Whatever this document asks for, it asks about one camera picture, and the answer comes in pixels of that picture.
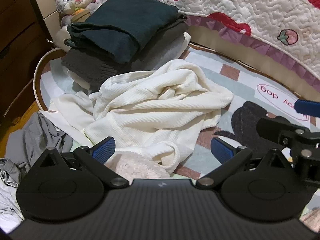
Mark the dark grey folded garment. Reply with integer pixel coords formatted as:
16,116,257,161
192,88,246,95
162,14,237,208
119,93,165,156
61,15,189,95

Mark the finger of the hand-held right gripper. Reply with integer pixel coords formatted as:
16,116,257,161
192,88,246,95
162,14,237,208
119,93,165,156
256,116,320,188
294,99,320,117

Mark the grey crumpled garment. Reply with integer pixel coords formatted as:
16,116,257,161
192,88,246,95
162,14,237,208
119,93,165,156
0,111,74,189

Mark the dark wooden cabinet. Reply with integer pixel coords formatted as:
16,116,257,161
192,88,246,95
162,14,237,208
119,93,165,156
0,0,54,123

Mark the beige bed base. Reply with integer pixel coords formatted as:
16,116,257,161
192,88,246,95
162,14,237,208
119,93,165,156
189,25,320,98

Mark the cream drawer unit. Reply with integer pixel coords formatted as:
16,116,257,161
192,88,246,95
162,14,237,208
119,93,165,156
32,0,63,43

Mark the cream knit top green character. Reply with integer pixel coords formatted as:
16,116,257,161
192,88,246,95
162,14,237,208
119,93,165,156
84,60,234,175

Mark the white crumpled cloth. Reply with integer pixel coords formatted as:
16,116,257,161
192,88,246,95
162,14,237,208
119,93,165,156
0,180,24,233

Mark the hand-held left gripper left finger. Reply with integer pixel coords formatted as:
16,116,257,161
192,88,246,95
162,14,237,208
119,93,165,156
31,136,130,188

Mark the dark teal folded garment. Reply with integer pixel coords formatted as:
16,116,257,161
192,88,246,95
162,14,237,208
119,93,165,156
66,0,187,64

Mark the white shirt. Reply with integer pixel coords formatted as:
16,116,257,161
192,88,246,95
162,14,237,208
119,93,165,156
40,91,100,148

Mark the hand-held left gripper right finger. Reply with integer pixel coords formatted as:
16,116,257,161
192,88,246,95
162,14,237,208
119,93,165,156
195,137,295,189

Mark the fluffy white item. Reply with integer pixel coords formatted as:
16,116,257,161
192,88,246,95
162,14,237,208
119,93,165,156
105,151,170,180

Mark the checked rug dog print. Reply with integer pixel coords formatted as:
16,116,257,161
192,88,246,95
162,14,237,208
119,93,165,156
34,42,320,180

